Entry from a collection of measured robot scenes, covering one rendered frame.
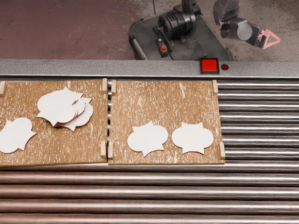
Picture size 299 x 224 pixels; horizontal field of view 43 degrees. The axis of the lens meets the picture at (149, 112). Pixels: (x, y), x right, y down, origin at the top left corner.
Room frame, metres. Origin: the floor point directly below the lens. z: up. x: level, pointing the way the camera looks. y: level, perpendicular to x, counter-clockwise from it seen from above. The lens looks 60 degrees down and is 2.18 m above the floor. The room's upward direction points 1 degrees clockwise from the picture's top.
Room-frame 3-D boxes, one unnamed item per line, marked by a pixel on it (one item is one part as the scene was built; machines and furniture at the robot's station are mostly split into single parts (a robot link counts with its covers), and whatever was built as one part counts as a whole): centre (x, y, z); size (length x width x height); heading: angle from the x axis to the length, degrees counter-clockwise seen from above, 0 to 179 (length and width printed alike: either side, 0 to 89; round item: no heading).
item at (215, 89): (0.83, -0.25, 0.95); 0.06 x 0.02 x 0.03; 1
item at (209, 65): (0.96, -0.24, 0.92); 0.06 x 0.06 x 0.01; 1
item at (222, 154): (0.57, -0.26, 0.95); 0.06 x 0.02 x 0.03; 1
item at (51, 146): (0.69, 0.36, 0.93); 0.41 x 0.35 x 0.02; 93
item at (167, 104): (0.70, -0.06, 0.93); 0.41 x 0.35 x 0.02; 91
